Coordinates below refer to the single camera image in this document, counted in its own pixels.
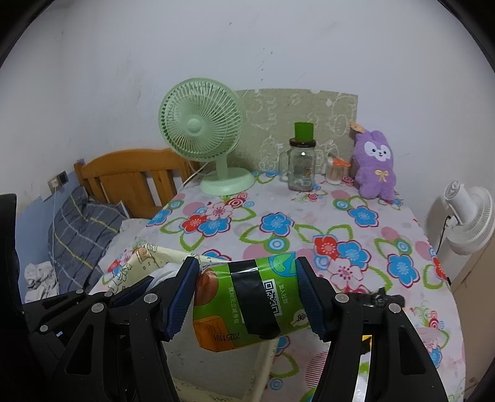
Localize green snack packet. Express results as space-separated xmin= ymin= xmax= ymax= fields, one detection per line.
xmin=192 ymin=252 xmax=309 ymax=353

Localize crumpled white cloth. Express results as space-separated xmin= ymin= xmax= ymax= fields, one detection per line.
xmin=24 ymin=261 xmax=59 ymax=303

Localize grey plaid pillow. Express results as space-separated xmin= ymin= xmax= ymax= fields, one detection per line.
xmin=48 ymin=186 xmax=128 ymax=293

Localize yellow fabric storage box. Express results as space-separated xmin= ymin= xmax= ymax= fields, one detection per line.
xmin=90 ymin=242 xmax=280 ymax=402

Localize floral tablecloth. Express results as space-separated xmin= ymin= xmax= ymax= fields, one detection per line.
xmin=92 ymin=167 xmax=465 ymax=402

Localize white standing fan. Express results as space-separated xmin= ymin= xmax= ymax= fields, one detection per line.
xmin=434 ymin=180 xmax=494 ymax=281

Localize toothpick jar orange lid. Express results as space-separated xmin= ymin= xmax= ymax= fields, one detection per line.
xmin=325 ymin=153 xmax=351 ymax=184

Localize purple plush bunny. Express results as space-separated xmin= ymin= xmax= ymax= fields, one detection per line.
xmin=351 ymin=126 xmax=397 ymax=202

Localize glass mason jar mug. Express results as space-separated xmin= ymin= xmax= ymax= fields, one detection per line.
xmin=278 ymin=122 xmax=316 ymax=193

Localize green desk fan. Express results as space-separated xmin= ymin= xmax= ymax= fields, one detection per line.
xmin=159 ymin=78 xmax=254 ymax=196

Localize wall power socket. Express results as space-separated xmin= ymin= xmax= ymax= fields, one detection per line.
xmin=48 ymin=171 xmax=69 ymax=194

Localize green patterned wall board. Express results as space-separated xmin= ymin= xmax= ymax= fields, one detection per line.
xmin=227 ymin=89 xmax=358 ymax=173

